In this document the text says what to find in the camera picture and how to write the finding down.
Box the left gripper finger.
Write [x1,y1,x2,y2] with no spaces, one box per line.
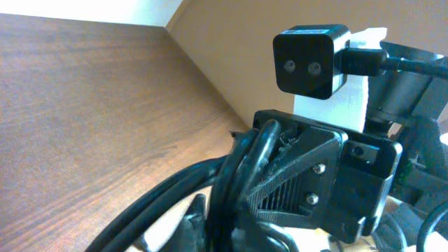
[159,194,206,252]

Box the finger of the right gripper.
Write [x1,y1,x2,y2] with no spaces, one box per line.
[248,127,343,229]

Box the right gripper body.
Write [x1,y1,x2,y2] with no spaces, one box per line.
[253,110,403,244]

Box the thick black cable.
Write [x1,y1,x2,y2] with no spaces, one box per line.
[83,118,302,252]

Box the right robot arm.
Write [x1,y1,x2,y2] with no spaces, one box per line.
[248,42,447,251]

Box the right camera cable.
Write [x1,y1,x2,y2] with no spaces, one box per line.
[341,48,448,252]

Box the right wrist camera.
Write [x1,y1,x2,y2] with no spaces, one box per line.
[272,24,351,100]

